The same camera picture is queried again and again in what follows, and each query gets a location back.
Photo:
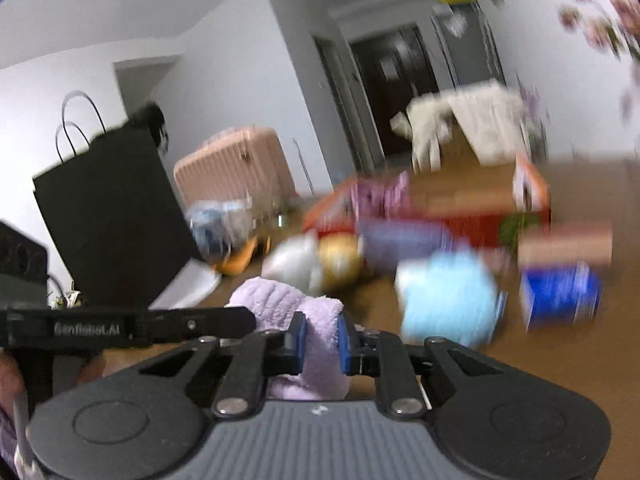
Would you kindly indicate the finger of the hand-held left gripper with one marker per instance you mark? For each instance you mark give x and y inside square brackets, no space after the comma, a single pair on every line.
[150,327]

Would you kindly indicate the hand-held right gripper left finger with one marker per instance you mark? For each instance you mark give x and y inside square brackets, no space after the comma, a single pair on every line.
[299,345]

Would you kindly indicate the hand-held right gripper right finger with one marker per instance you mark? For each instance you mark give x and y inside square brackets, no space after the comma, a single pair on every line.
[344,346]

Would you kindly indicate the lilac fluffy cloth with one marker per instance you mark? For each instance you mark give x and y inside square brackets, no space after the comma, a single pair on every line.
[280,300]

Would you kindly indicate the white plush toy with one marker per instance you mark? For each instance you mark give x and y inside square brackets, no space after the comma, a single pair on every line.
[292,262]

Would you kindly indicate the yellow plush toy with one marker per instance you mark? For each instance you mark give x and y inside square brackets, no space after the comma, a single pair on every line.
[340,260]

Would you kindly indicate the light blue plush toy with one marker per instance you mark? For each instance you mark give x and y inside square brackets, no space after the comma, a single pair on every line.
[445,295]

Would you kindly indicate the purple knitted cloth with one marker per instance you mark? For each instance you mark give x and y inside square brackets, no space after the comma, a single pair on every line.
[405,240]

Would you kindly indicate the orange cardboard box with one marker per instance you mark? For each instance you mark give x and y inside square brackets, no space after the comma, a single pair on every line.
[475,212]

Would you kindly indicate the person's left hand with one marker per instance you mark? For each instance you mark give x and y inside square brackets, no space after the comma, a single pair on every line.
[92,370]

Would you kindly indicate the orange plastic item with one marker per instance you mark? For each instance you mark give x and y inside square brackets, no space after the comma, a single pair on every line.
[240,260]

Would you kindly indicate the black paper bag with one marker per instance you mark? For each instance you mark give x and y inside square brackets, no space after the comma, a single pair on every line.
[115,210]

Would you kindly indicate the clear plastic bag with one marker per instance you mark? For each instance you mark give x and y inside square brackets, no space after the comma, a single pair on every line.
[220,225]

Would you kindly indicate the pink suitcase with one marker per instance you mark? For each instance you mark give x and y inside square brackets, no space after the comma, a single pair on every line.
[235,170]

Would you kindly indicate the dark fuzzy object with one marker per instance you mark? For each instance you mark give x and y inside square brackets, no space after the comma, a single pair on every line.
[150,122]

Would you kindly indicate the blue box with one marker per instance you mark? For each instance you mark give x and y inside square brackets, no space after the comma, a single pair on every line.
[557,295]

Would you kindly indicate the brown cardboard box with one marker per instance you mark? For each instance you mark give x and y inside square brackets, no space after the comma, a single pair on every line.
[565,245]

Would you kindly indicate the cream coat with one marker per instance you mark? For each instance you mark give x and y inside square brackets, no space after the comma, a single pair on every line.
[480,115]

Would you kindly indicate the dark door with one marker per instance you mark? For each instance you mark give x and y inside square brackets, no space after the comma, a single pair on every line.
[395,80]

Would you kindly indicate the dried pink rose bouquet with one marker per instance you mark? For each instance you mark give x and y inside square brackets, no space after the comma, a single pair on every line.
[600,15]

